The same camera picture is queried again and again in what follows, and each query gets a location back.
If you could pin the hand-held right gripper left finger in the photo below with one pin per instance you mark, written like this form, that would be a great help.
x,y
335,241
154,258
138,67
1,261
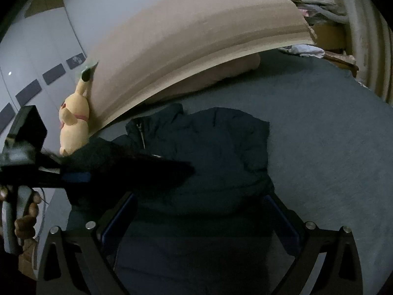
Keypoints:
x,y
120,221

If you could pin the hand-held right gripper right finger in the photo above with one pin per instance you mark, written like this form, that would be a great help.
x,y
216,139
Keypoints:
x,y
284,221

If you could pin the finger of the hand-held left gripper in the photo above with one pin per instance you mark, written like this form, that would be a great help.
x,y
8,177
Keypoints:
x,y
129,170

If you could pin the dark navy jacket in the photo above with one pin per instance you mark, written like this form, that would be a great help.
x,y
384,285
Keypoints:
x,y
202,166

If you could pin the pile of pale clothes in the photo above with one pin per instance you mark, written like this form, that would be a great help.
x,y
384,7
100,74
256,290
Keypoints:
x,y
316,1

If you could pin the person's left hand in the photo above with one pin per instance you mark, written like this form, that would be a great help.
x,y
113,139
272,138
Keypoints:
x,y
27,221

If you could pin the yellow plush toy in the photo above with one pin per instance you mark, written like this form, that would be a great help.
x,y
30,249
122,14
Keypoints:
x,y
73,119

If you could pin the brown cardboard carton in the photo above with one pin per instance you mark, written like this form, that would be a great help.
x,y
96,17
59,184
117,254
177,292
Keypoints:
x,y
27,261

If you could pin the small green object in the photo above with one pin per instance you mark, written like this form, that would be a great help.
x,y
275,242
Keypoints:
x,y
89,67

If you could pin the pinkish beige pillow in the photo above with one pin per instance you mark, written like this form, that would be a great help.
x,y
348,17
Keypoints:
x,y
221,72

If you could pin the beige padded headboard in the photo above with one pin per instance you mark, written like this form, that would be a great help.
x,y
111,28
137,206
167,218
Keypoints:
x,y
190,43

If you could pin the brown cardboard sheet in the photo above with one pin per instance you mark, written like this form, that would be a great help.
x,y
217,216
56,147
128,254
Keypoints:
x,y
44,5

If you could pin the white crumpled cloth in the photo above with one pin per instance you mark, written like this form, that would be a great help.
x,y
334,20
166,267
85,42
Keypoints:
x,y
302,50

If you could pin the beige ribbed curtain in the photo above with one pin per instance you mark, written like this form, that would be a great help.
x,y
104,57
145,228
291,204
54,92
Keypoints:
x,y
368,37

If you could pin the patterned dark wall panel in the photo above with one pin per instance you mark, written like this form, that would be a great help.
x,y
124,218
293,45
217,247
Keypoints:
x,y
75,61

